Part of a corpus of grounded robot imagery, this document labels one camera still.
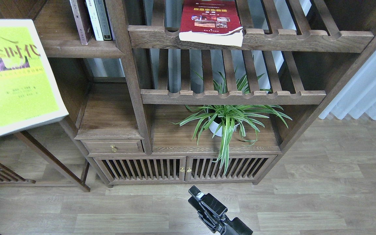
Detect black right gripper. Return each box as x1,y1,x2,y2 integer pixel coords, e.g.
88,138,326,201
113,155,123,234
188,186,253,235

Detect yellow-green book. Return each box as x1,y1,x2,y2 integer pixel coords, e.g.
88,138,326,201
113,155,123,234
0,19,69,136

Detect maroon book white characters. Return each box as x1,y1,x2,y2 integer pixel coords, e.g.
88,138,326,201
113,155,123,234
69,0,93,45

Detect red book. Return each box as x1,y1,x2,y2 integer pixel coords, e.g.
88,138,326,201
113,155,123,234
179,0,243,47

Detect brass cabinet door knobs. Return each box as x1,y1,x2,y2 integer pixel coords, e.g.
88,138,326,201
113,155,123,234
179,167,192,173

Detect white plant pot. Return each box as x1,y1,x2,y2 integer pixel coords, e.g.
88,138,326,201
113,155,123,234
209,119,238,137

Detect green spider plant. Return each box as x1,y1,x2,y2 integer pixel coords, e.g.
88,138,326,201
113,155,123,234
169,67,293,175

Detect brass drawer knob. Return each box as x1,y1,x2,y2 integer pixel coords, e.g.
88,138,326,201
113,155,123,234
110,145,118,153

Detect wooden side table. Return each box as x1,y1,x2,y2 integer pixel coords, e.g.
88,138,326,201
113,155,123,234
0,131,90,192

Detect white upright book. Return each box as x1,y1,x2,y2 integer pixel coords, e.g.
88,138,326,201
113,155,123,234
86,0,104,41

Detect dark wooden bookshelf cabinet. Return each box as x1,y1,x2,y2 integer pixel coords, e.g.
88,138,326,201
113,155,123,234
0,0,376,185

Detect dark green upright book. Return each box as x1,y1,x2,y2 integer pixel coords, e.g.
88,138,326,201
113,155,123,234
94,0,113,41

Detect white curtain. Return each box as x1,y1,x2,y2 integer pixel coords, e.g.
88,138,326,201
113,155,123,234
319,50,376,119

